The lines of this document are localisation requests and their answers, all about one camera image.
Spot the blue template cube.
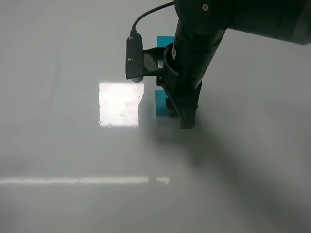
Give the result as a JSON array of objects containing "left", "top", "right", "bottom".
[{"left": 157, "top": 36, "right": 174, "bottom": 47}]

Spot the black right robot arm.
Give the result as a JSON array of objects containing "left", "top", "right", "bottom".
[{"left": 157, "top": 0, "right": 311, "bottom": 129}]

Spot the black right camera cable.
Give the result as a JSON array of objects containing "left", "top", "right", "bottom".
[{"left": 130, "top": 1, "right": 175, "bottom": 37}]

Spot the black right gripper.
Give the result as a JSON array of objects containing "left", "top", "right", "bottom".
[{"left": 157, "top": 21, "right": 225, "bottom": 129}]

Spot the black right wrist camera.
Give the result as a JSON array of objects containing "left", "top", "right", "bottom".
[{"left": 125, "top": 32, "right": 166, "bottom": 83}]

